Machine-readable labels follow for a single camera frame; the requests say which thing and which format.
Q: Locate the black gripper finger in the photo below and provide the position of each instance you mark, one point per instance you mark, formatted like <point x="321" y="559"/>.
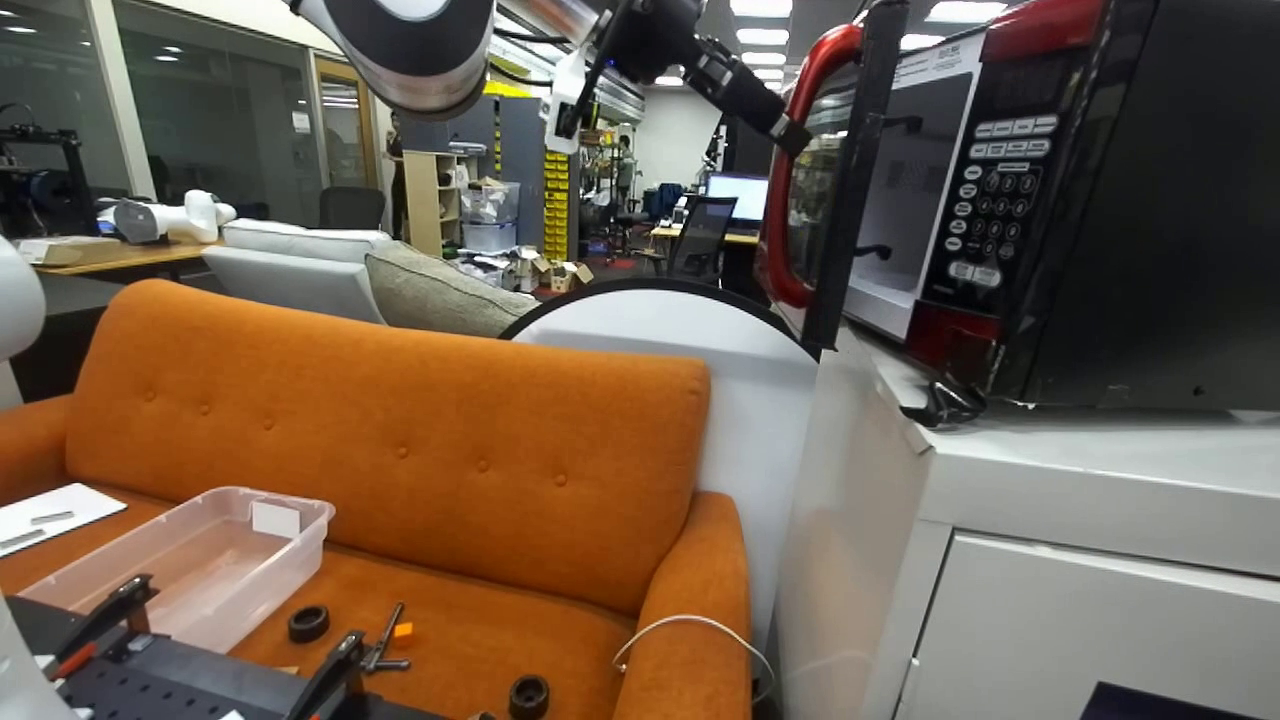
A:
<point x="785" y="128"/>
<point x="753" y="82"/>

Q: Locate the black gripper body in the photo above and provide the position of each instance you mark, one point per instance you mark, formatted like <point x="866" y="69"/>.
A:
<point x="652" y="39"/>

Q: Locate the red microwave door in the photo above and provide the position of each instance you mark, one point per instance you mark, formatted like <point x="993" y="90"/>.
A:
<point x="854" y="174"/>

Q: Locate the black red microwave body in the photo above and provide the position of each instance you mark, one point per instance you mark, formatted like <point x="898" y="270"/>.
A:
<point x="1174" y="201"/>

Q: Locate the rectangular ceiling light panel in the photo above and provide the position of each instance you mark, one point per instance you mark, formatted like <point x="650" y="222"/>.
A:
<point x="766" y="58"/>
<point x="762" y="39"/>
<point x="967" y="15"/>
<point x="762" y="8"/>

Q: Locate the lit computer monitor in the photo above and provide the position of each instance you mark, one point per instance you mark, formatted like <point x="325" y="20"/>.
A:
<point x="741" y="196"/>

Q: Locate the yellow black shelf sign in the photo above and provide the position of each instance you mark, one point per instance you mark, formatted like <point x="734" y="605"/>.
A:
<point x="556" y="187"/>

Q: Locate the round white black-rimmed table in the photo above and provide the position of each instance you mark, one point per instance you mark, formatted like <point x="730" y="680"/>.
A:
<point x="692" y="333"/>

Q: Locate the wooden shelf unit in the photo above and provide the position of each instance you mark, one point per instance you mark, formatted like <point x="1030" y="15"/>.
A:
<point x="426" y="201"/>

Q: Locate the grey cushion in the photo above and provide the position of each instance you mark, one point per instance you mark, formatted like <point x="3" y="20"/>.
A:
<point x="442" y="293"/>

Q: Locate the black office chair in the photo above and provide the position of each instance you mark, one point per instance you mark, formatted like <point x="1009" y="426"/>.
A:
<point x="352" y="206"/>

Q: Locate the white couch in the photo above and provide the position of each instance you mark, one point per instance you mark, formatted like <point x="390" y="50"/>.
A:
<point x="284" y="274"/>

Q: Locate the orange fabric sofa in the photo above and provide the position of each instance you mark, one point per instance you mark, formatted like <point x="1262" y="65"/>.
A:
<point x="400" y="426"/>

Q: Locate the white cylindrical device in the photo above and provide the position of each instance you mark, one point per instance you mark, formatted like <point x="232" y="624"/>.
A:
<point x="167" y="218"/>

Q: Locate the white cabinet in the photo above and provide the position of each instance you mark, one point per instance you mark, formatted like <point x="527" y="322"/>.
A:
<point x="1064" y="586"/>

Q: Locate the wooden desk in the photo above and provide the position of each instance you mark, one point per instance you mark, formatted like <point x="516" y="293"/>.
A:
<point x="106" y="256"/>

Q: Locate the black lab equipment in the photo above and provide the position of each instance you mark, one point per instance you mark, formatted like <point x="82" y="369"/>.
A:
<point x="41" y="181"/>

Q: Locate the small orange-tipped tool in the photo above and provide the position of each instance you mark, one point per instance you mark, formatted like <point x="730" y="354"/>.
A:
<point x="400" y="635"/>

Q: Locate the clear plastic container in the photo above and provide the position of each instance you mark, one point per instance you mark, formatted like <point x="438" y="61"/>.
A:
<point x="184" y="562"/>

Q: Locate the white paper sheet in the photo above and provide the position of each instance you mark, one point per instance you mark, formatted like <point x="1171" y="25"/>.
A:
<point x="53" y="512"/>

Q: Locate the black clamp device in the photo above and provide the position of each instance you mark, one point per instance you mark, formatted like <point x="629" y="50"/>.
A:
<point x="175" y="680"/>

